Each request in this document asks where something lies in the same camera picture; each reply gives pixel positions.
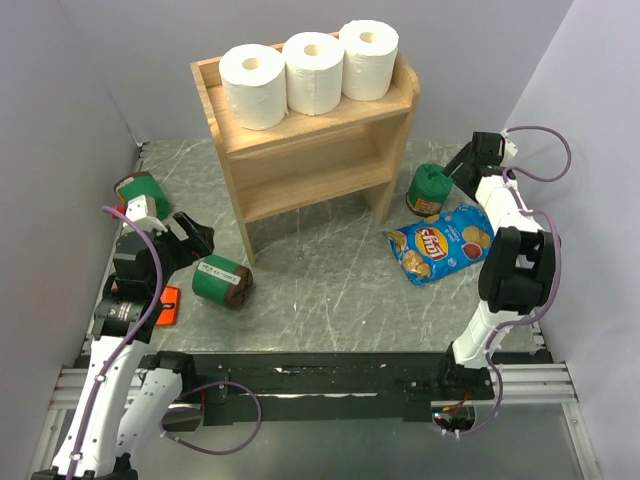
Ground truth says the white paper towel roll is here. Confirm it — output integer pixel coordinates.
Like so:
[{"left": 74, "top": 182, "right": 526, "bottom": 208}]
[{"left": 281, "top": 32, "right": 344, "bottom": 116}]

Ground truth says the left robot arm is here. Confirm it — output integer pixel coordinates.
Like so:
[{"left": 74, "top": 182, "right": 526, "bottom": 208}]
[{"left": 32, "top": 208, "right": 215, "bottom": 479}]

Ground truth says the green roll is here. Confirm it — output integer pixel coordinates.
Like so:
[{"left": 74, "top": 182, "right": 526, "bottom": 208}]
[
  {"left": 192, "top": 255, "right": 253, "bottom": 310},
  {"left": 114, "top": 171, "right": 170, "bottom": 220},
  {"left": 406, "top": 163, "right": 453, "bottom": 217}
]

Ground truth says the purple cable loop, base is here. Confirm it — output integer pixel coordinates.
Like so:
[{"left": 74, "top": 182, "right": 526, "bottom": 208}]
[{"left": 158, "top": 380, "right": 263, "bottom": 456}]

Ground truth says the orange flat package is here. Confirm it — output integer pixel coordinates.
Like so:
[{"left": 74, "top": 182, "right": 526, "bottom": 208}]
[{"left": 110, "top": 284, "right": 181, "bottom": 328}]

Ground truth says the blue Lay's chips bag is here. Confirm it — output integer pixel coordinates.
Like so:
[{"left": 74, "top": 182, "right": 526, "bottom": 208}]
[{"left": 384, "top": 203, "right": 494, "bottom": 285}]

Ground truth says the wooden two-tier shelf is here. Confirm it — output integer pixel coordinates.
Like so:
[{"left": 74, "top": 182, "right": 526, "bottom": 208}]
[{"left": 191, "top": 55, "right": 420, "bottom": 262}]

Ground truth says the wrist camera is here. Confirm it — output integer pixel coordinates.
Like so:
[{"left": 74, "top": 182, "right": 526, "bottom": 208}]
[
  {"left": 499, "top": 129, "right": 518, "bottom": 163},
  {"left": 116, "top": 194, "right": 167, "bottom": 233}
]

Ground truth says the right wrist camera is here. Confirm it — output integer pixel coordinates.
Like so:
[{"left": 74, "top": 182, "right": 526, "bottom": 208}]
[{"left": 499, "top": 129, "right": 518, "bottom": 163}]

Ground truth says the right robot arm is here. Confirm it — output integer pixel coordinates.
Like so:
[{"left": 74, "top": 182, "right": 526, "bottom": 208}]
[{"left": 436, "top": 132, "right": 556, "bottom": 399}]

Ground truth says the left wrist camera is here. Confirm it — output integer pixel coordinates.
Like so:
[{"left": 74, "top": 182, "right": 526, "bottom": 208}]
[{"left": 116, "top": 194, "right": 167, "bottom": 233}]

